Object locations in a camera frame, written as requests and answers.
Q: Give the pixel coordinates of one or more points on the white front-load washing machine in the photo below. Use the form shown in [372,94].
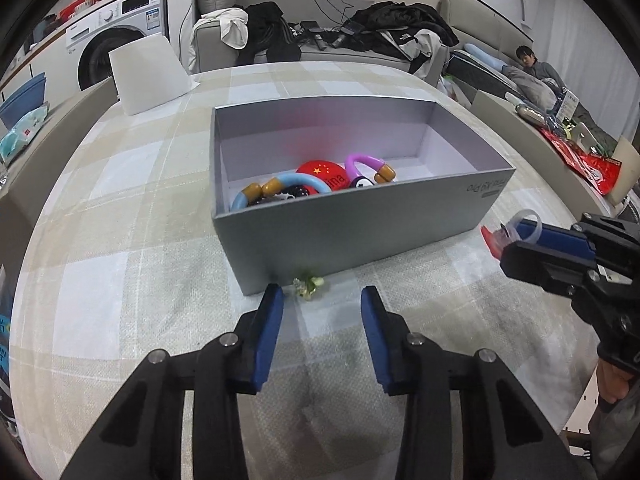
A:
[90,40]

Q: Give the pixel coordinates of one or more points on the person lying on sofa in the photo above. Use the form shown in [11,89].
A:
[547,73]

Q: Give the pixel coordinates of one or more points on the black clothes on sofa arm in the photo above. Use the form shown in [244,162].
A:
[268,32]

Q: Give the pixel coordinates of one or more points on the small green flower hair clip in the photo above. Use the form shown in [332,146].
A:
[307,286]

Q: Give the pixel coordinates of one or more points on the beige bench right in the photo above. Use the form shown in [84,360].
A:
[575,193]

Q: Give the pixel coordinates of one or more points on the black jacket pile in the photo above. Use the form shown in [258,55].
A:
[415,33]

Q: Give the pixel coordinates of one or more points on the person's right hand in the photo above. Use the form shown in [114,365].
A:
[613,383]

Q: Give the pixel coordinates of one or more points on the grey cardboard phone box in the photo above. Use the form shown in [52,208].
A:
[418,174]

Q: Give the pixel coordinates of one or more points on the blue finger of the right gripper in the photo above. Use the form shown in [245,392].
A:
[545,235]
[556,272]

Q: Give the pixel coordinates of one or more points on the blue plastic basin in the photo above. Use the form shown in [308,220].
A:
[25,99]

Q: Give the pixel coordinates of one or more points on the wet wipes pack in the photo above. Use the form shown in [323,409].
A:
[22,133]

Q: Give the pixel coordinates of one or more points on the checkered tablecloth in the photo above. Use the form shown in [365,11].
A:
[124,259]

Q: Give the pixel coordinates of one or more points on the beige bench left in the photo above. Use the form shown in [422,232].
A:
[34,172]

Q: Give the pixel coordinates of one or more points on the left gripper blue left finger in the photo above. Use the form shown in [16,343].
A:
[265,333]

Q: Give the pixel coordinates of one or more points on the red snack bag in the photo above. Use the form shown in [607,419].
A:
[599,171]

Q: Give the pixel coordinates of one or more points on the red China flag badge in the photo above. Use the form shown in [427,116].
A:
[330,173]

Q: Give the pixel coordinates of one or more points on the white garment on sofa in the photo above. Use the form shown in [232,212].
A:
[232,25]

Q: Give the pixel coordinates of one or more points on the grey sofa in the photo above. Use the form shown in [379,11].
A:
[315,34]

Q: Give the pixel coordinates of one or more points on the beige bench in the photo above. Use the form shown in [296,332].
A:
[575,193]
[34,172]

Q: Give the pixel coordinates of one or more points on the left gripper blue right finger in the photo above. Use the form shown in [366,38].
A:
[379,334]

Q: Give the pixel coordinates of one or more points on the white paper towel roll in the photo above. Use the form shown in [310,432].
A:
[147,74]

